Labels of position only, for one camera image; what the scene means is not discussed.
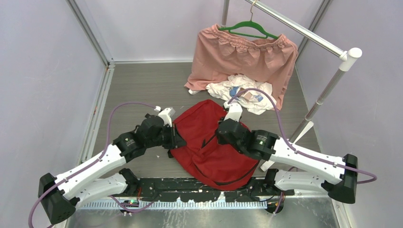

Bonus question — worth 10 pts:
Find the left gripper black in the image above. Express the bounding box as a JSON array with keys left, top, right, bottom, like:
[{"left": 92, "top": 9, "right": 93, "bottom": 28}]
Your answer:
[{"left": 146, "top": 122, "right": 187, "bottom": 150}]

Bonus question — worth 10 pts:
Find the red backpack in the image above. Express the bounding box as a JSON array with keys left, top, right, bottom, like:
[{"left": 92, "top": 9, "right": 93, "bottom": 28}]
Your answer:
[{"left": 170, "top": 99, "right": 259, "bottom": 191}]

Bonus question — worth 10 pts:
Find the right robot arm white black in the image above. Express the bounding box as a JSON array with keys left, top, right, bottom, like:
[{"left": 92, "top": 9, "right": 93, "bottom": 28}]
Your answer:
[{"left": 216, "top": 119, "right": 358, "bottom": 204}]

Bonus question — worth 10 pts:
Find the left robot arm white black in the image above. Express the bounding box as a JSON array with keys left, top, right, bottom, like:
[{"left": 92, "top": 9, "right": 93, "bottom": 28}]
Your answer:
[{"left": 35, "top": 107, "right": 186, "bottom": 225}]

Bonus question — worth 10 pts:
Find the white crumpled cloth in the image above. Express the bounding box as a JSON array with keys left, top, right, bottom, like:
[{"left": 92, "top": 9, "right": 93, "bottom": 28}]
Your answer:
[{"left": 206, "top": 75, "right": 273, "bottom": 115}]

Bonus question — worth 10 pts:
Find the pink skirt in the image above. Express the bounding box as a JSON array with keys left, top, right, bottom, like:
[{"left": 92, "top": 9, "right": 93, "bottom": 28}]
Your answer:
[{"left": 184, "top": 24, "right": 298, "bottom": 109}]

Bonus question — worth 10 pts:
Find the green clothes hanger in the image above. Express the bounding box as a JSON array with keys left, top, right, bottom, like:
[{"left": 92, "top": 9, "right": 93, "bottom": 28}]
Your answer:
[{"left": 218, "top": 0, "right": 279, "bottom": 40}]

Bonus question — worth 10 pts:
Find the silver white clothes rack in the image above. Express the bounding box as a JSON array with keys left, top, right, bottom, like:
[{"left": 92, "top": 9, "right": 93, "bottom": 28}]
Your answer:
[{"left": 220, "top": 0, "right": 363, "bottom": 172}]

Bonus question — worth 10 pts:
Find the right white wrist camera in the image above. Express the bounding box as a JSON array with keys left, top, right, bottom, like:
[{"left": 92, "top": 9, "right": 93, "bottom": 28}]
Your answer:
[{"left": 223, "top": 101, "right": 242, "bottom": 122}]

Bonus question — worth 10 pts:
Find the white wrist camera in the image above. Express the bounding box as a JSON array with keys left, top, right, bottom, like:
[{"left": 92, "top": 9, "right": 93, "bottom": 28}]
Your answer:
[
  {"left": 154, "top": 106, "right": 175, "bottom": 127},
  {"left": 223, "top": 101, "right": 242, "bottom": 122}
]

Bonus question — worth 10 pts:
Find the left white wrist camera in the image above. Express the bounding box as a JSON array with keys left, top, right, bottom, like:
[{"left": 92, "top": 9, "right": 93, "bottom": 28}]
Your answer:
[{"left": 154, "top": 106, "right": 175, "bottom": 127}]

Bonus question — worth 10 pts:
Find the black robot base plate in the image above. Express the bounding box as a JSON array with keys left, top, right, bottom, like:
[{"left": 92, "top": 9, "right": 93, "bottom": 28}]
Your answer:
[{"left": 108, "top": 177, "right": 295, "bottom": 204}]

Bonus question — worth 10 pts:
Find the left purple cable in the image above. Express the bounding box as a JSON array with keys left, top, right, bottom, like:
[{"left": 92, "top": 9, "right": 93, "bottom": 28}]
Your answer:
[{"left": 28, "top": 102, "right": 163, "bottom": 228}]

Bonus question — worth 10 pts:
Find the purple cable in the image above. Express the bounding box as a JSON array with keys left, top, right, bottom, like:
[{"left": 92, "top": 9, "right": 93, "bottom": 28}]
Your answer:
[
  {"left": 28, "top": 102, "right": 163, "bottom": 228},
  {"left": 226, "top": 88, "right": 378, "bottom": 185}
]

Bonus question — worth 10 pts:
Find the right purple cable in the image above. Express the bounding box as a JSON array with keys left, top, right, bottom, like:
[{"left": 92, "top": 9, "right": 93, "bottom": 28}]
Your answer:
[{"left": 226, "top": 88, "right": 378, "bottom": 185}]

